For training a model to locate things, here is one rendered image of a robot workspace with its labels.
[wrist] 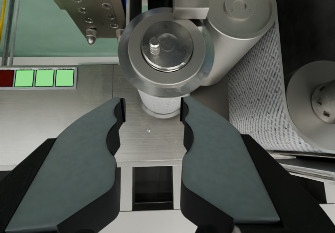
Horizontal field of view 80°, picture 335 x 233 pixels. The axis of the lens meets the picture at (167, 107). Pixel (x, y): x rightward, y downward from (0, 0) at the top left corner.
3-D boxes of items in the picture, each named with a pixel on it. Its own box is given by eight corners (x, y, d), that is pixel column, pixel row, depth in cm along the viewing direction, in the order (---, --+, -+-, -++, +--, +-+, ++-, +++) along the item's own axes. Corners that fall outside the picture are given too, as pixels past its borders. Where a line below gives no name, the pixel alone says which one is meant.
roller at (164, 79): (204, 13, 31) (206, 85, 29) (184, 71, 56) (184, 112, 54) (129, 10, 30) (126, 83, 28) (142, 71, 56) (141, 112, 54)
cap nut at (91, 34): (95, 28, 63) (95, 42, 62) (99, 35, 67) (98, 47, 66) (83, 28, 63) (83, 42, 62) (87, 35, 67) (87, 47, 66)
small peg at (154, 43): (151, 48, 26) (147, 39, 26) (152, 57, 28) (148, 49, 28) (161, 44, 26) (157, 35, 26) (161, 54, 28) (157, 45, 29)
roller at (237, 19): (272, -28, 33) (281, 39, 31) (224, 46, 58) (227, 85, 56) (201, -29, 33) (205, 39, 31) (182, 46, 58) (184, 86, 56)
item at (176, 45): (203, 51, 29) (160, 78, 28) (201, 57, 31) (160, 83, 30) (173, 11, 30) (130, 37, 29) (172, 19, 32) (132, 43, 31)
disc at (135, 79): (213, 8, 32) (216, 98, 30) (212, 10, 33) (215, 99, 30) (120, 5, 32) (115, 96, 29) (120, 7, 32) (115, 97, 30)
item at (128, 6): (130, -73, 35) (129, 24, 32) (141, 13, 58) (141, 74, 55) (127, -73, 35) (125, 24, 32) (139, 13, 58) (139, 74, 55)
